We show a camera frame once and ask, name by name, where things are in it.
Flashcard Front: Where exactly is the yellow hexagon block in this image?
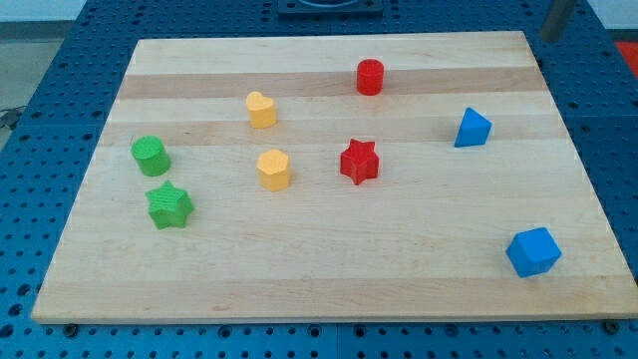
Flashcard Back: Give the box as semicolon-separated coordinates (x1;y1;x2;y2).
256;150;291;191

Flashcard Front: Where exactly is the yellow heart block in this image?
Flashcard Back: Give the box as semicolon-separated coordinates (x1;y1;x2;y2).
245;92;277;129

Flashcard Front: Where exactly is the red star block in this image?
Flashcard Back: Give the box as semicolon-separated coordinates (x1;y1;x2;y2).
340;139;380;185

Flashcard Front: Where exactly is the wooden board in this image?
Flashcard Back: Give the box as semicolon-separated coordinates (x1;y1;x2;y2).
32;31;637;324

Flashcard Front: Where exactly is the red cylinder block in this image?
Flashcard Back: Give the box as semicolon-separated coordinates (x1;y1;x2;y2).
356;59;385;96

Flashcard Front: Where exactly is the green star block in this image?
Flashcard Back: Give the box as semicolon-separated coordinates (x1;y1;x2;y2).
146;180;194;229

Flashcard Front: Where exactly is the blue triangle block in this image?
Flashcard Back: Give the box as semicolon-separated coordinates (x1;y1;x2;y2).
455;108;492;148

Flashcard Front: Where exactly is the green cylinder block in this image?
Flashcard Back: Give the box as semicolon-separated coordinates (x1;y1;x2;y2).
131;136;171;177

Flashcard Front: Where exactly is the blue cube block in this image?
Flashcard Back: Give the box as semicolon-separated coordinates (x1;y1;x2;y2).
505;227;562;278

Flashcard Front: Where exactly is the grey metal rod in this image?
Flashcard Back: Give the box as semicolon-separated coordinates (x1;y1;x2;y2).
538;0;576;43

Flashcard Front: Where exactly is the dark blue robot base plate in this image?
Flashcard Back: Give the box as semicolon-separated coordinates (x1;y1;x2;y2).
274;0;384;17

